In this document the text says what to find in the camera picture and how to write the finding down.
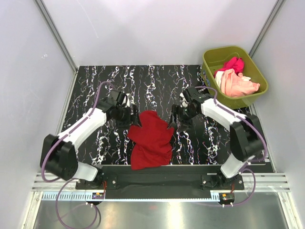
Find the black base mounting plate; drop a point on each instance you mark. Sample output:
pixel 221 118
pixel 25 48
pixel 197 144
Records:
pixel 208 177

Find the magenta t-shirt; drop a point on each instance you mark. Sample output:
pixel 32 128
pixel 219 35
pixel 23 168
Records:
pixel 234 63

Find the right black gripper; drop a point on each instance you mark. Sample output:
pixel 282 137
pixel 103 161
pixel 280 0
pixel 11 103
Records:
pixel 177 109

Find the aluminium frame rail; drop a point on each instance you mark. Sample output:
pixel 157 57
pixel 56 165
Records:
pixel 265 182

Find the olive green plastic bin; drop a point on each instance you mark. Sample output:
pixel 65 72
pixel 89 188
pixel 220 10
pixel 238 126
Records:
pixel 214 59

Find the black marble pattern mat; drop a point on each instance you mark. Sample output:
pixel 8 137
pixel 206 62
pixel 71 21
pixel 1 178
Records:
pixel 152 87

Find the red t-shirt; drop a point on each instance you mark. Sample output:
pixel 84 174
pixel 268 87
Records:
pixel 152 142

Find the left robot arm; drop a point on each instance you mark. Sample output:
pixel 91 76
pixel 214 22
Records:
pixel 59 151

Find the left aluminium corner post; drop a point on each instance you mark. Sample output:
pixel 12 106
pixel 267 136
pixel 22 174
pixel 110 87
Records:
pixel 55 33

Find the pink peach t-shirt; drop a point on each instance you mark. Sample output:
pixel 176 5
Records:
pixel 235 85

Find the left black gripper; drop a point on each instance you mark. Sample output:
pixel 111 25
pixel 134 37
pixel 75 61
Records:
pixel 125 124

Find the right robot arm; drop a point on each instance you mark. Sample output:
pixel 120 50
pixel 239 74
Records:
pixel 247 141

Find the right aluminium corner post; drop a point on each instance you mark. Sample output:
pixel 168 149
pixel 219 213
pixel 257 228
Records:
pixel 267 25

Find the white slotted cable duct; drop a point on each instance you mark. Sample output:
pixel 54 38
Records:
pixel 95 197

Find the aluminium corner post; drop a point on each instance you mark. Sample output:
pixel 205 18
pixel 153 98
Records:
pixel 267 25
pixel 55 33

